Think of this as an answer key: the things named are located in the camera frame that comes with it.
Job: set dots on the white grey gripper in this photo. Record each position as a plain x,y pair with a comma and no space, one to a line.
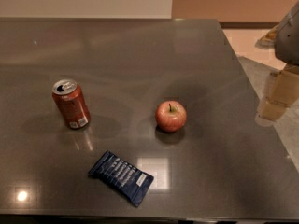
288,41

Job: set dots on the red coke can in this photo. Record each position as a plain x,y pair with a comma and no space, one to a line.
69,98

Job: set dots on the yellow object on floor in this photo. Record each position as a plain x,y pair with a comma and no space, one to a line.
269,38

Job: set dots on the red apple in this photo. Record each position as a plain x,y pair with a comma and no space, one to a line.
170,116

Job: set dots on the dark blue snack bar wrapper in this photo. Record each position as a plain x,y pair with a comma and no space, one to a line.
120,175

